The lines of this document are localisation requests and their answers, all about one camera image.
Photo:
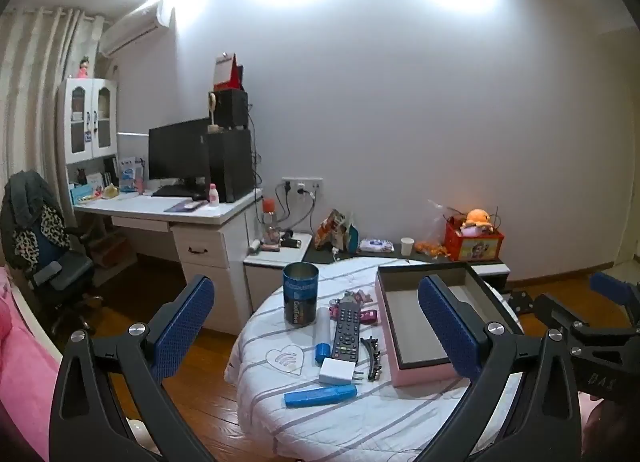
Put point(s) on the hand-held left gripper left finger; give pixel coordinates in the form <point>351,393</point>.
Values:
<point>182,327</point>

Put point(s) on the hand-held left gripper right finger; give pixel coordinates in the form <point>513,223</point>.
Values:
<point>446,327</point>

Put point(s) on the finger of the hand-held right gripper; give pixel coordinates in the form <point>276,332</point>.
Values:
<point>607,288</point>
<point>570,314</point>

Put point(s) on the black hair clip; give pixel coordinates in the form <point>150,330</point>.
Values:
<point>372,357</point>

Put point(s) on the black remote control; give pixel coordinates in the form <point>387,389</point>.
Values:
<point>346,337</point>

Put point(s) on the bunch of keys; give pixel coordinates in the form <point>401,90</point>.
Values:
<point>347,298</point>

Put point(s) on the white charger plug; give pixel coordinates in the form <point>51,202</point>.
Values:
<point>335,371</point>

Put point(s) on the blue and black tin can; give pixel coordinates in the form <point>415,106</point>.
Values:
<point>300,297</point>

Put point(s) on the translucent tube with blue cap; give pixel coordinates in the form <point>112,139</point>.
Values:
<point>322,337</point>

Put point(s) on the blue highlighter pen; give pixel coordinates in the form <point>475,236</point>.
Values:
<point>320,394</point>

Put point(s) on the pile of oranges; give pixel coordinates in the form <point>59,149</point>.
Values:
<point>431,248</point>

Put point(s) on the red cartoon storage box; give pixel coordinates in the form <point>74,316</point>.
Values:
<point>475,247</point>

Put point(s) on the white paper cup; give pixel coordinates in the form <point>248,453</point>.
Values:
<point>408,246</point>

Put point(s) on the black and white side shelf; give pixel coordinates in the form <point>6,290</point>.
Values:
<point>380,258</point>

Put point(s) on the white nightstand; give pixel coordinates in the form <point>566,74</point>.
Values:
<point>265,277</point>

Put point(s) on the wet wipes pack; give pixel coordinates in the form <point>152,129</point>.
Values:
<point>376,245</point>

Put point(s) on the orange plush toy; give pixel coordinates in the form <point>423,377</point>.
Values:
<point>477,219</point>

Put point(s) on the clear plastic bag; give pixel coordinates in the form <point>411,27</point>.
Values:
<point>440,214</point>

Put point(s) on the purple mouse pad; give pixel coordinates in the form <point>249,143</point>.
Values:
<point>186,205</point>

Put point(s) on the white desk with drawers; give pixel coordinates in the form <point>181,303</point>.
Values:
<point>145,206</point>

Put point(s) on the blue and white bag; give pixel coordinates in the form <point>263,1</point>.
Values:
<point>352,238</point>

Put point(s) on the black office chair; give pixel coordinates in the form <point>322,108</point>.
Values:
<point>65,272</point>

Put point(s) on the small pink white bottle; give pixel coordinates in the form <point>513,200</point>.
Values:
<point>213,196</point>

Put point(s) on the white quilt with purple stripes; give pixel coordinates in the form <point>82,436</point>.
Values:
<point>280,422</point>

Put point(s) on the clear bottle with red cap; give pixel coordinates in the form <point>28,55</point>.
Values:
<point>270,222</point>

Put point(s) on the orange snack bag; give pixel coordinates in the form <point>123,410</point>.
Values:
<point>331,229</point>

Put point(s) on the blue and white packet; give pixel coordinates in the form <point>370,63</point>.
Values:
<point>128,174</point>

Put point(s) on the black computer tower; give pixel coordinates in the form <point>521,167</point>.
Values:
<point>230,167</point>

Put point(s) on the pink blanket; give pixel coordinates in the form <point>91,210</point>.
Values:
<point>20,367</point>

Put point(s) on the black computer monitor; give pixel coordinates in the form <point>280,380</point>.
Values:
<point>177,152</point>

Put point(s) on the leopard print clothing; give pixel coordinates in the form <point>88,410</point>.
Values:
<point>30,212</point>

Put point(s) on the wooden figure ornament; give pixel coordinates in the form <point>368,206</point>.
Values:
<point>213,114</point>

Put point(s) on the black speaker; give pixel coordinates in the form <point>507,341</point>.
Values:
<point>232,109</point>

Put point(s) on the white hutch cabinet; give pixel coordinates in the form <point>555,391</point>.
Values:
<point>82,92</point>

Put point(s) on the red desk calendar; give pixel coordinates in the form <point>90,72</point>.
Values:
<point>227,72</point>

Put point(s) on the small doll figure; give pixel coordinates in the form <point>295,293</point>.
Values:
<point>83,68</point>

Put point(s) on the beige curtain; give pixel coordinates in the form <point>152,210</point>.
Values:
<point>35,92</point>

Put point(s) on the white air conditioner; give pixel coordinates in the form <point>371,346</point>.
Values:
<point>130,29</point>

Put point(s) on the black mounting bracket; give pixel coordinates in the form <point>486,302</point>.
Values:
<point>520,301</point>

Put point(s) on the white wall socket strip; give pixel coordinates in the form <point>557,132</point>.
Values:
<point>302,185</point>

